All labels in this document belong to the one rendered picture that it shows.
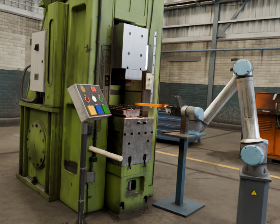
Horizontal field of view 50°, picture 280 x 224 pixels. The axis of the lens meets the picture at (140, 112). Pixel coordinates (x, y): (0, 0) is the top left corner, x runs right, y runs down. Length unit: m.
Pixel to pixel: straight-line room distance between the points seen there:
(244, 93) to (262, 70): 7.91
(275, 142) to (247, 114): 3.65
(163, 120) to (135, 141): 3.80
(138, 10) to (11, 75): 6.11
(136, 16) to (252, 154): 1.72
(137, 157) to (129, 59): 0.92
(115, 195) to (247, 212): 1.19
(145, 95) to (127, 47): 0.60
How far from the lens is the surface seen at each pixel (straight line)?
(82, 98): 2.25
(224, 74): 10.47
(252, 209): 2.46
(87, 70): 2.71
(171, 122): 6.51
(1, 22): 8.74
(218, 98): 2.38
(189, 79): 11.05
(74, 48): 3.06
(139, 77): 2.87
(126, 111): 2.79
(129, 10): 3.04
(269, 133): 5.83
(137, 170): 2.93
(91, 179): 2.81
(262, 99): 5.85
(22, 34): 8.99
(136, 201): 3.05
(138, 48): 2.87
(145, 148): 2.93
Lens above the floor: 1.20
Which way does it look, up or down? 5 degrees down
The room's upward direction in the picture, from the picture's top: 3 degrees clockwise
